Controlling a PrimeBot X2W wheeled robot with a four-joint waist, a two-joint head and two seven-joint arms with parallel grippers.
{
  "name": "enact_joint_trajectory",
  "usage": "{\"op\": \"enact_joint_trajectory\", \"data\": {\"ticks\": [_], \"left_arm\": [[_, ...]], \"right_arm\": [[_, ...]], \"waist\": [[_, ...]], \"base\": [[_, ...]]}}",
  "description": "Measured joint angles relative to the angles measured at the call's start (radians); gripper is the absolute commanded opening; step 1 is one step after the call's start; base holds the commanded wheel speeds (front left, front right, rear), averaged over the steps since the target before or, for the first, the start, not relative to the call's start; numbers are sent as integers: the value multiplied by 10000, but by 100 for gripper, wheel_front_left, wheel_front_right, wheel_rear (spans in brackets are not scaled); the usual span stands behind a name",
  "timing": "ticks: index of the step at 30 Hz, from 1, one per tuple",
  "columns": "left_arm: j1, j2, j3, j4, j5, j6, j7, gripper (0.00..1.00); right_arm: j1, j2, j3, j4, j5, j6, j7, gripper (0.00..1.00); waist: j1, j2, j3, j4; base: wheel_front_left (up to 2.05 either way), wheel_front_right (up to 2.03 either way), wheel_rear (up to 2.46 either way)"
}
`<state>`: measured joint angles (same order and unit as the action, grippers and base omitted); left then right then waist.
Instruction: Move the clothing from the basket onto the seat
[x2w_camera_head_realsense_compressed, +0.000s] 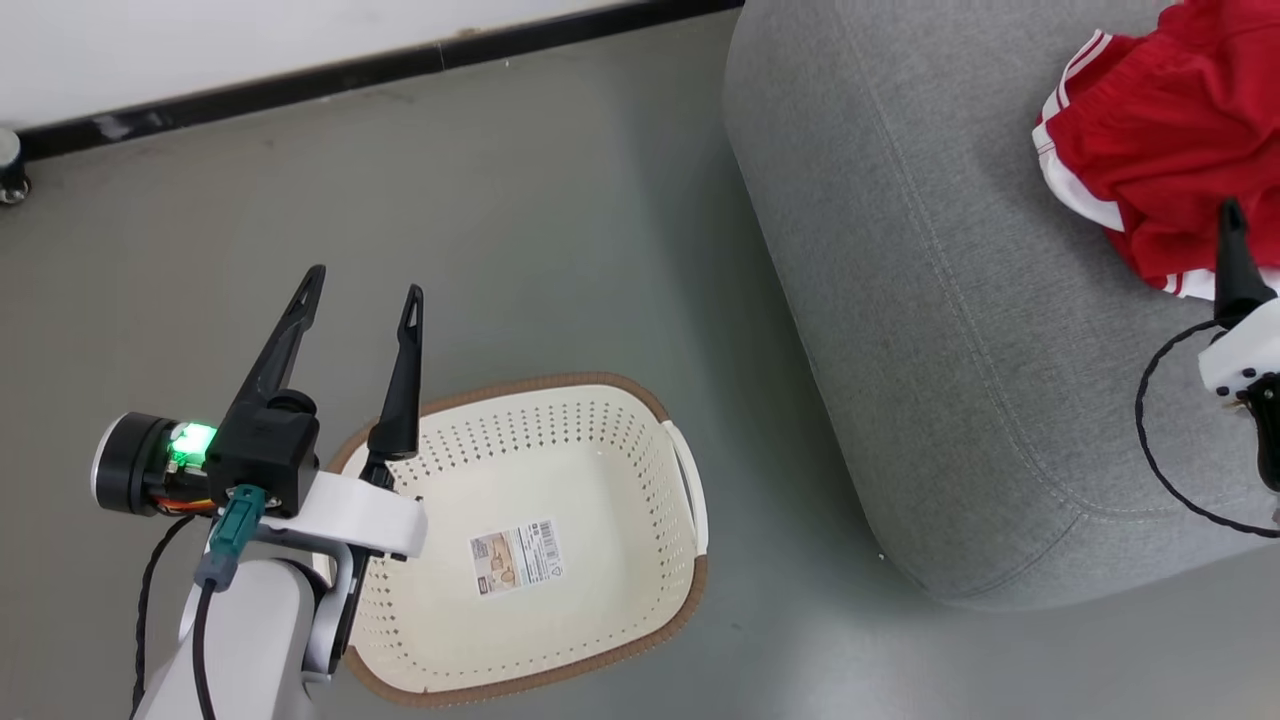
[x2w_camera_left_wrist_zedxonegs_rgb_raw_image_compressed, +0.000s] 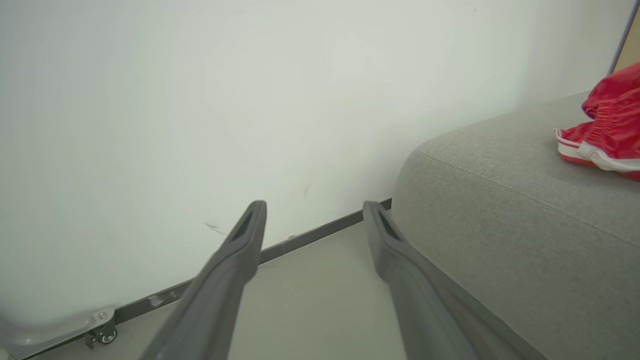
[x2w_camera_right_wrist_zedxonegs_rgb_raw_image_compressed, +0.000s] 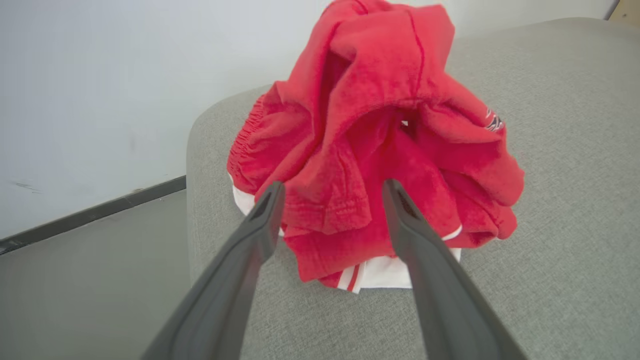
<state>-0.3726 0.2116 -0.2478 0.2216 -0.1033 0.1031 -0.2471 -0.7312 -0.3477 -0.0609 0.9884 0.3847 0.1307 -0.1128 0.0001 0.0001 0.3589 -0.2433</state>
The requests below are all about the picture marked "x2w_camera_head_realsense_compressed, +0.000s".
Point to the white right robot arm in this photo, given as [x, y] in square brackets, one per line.
[1268, 430]

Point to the paper label sticker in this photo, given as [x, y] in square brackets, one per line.
[516, 558]

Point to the red shorts with white stripes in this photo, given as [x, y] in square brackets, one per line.
[1170, 120]

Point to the dark baseboard strip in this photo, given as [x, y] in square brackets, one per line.
[350, 70]

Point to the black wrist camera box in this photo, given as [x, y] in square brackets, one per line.
[265, 450]

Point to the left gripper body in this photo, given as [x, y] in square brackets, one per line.
[130, 465]

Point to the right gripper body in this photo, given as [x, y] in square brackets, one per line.
[1245, 350]

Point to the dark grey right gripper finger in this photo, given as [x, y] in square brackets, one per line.
[1235, 270]

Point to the small caster wheel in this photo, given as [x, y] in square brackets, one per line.
[12, 165]

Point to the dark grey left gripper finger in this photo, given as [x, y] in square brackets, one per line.
[402, 390]
[285, 340]

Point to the cream perforated laundry basket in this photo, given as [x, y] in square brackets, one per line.
[560, 470]

